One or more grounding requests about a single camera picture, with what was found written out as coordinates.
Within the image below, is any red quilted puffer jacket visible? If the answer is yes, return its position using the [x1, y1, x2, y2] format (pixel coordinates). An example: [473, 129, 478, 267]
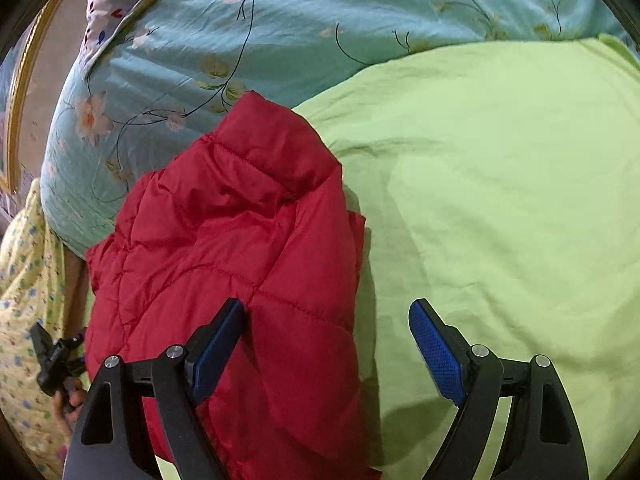
[86, 92, 376, 479]

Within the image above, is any lime green bed sheet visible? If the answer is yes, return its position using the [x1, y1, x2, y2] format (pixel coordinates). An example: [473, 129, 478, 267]
[297, 35, 639, 479]

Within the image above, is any teal floral quilt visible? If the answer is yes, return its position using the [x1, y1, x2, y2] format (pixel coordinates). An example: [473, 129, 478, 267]
[40, 0, 638, 255]

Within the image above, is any person's left hand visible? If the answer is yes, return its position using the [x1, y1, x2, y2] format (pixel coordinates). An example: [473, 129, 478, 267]
[52, 378, 87, 440]

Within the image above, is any gold picture frame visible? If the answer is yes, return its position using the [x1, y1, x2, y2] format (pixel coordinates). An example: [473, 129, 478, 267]
[1, 0, 60, 193]

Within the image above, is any yellow cartoon print blanket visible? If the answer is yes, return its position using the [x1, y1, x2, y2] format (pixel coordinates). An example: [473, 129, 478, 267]
[1, 180, 86, 479]

